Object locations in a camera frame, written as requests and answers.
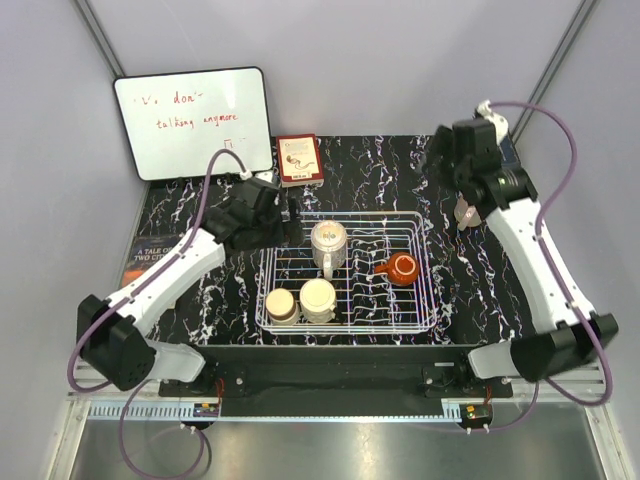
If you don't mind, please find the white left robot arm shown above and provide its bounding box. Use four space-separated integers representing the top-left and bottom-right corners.
74 172 300 396

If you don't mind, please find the white dry-erase board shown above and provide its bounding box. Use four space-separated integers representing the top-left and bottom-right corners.
114 66 273 181

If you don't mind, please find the red and white book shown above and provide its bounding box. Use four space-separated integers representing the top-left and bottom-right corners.
276 134 324 188

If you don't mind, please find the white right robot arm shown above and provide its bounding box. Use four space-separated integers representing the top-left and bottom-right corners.
420 117 619 397

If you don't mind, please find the white wire dish rack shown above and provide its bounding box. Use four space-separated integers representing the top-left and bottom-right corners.
255 211 437 336

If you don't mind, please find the orange ceramic mug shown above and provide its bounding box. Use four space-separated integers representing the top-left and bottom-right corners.
374 252 420 286

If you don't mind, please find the floral iridescent white mug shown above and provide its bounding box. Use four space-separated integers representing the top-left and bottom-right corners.
310 220 348 281

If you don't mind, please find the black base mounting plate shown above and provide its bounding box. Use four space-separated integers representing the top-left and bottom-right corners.
158 344 516 420

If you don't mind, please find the cream ribbed mug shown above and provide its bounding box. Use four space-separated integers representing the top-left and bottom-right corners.
299 278 337 324

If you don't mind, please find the brown and cream cup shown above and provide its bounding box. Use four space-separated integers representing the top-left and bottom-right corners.
265 288 300 326

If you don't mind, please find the dark blue book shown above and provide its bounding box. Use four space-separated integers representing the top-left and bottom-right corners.
500 134 521 167

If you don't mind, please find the grey slotted cable duct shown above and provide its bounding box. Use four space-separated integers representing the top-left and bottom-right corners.
88 399 491 424

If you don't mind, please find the pink iridescent mug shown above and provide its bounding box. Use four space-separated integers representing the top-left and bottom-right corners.
454 196 483 231

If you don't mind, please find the Tale of Two Cities book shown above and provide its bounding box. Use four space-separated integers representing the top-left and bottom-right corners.
119 234 181 288

